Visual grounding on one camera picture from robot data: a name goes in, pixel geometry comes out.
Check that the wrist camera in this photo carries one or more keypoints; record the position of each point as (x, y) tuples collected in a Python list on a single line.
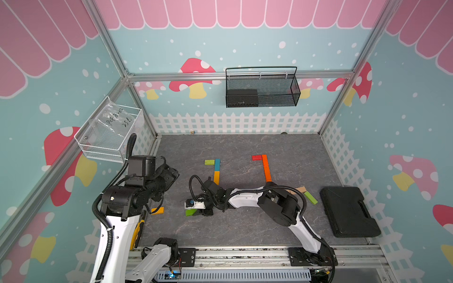
[(201, 202), (142, 166)]

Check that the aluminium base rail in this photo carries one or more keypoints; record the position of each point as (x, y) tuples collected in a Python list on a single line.
[(277, 264)]

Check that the red small block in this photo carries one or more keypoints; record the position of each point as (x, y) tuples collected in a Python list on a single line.
[(257, 157)]

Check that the teal block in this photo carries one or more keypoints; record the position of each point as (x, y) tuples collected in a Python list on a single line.
[(217, 165)]

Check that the green block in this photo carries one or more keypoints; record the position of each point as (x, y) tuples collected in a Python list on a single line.
[(190, 212), (310, 197), (209, 162)]

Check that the orange block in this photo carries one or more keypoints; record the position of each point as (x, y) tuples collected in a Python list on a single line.
[(265, 160), (267, 173)]

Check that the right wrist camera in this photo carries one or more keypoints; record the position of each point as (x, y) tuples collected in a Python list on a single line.
[(201, 202)]

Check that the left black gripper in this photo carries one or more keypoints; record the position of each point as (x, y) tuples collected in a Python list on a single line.
[(170, 175)]

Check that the black box in basket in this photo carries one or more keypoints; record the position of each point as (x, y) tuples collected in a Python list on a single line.
[(242, 98)]

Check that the natural wood block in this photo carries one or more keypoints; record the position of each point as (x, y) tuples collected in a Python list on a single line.
[(302, 189)]

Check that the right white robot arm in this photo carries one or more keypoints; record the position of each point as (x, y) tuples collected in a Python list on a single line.
[(283, 204)]

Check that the black wire basket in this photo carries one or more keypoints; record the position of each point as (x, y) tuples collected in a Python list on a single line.
[(276, 86)]

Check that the clear plastic bag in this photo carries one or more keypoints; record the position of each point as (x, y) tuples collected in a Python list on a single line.
[(113, 120)]

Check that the yellow-orange small block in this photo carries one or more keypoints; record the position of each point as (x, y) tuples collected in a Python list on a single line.
[(158, 211)]

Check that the yellow handled tool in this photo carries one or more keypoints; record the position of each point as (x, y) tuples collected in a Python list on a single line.
[(137, 235)]

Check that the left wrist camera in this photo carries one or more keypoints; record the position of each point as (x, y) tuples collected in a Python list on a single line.
[(142, 166)]

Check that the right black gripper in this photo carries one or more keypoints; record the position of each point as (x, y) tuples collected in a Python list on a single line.
[(206, 214)]

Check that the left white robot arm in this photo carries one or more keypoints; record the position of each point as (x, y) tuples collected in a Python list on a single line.
[(120, 207)]

